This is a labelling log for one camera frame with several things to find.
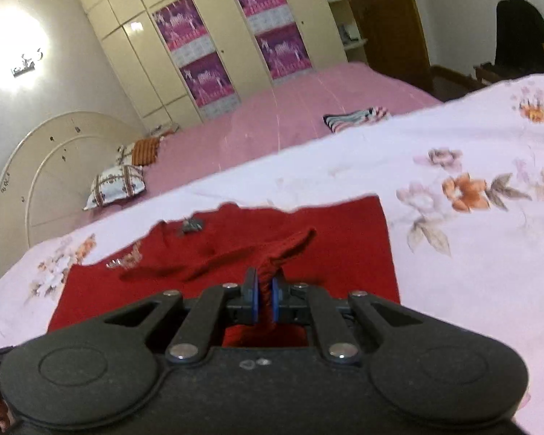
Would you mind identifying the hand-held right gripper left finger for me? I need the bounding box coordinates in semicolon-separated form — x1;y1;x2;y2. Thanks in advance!
103;268;260;365

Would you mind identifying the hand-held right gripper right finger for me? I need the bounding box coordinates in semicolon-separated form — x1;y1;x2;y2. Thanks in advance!
271;274;425;366

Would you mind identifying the red knit sweater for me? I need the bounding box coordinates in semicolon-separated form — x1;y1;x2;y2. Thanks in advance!
48;195;401;349

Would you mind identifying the pink bed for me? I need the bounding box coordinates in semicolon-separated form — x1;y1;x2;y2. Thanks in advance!
97;62;442;218

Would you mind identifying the floral white pillow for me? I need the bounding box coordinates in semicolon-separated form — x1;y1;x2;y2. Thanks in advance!
84;164;146;212

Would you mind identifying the floral white bedsheet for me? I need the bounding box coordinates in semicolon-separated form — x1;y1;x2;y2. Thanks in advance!
0;70;544;435

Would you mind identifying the orange striped pillow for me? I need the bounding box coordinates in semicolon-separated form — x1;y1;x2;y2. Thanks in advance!
131;132;174;166

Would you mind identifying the small patterned pillow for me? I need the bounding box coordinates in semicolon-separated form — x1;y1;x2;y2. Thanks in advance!
116;142;139;166

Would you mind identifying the striped folded cloth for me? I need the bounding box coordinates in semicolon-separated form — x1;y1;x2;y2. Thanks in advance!
323;106;391;133

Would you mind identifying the cream round headboard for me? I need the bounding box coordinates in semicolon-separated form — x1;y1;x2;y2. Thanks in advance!
0;111;148;277

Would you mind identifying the cream wardrobe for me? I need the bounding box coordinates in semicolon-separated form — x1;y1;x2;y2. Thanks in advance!
63;0;368;130

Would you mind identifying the cream open shelf unit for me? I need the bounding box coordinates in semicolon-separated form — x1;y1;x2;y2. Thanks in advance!
313;0;369;62

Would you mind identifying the brown wooden door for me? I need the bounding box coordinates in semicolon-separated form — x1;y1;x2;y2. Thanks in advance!
335;0;434;92

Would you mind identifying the wall lamp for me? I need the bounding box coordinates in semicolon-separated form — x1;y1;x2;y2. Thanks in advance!
11;49;44;78

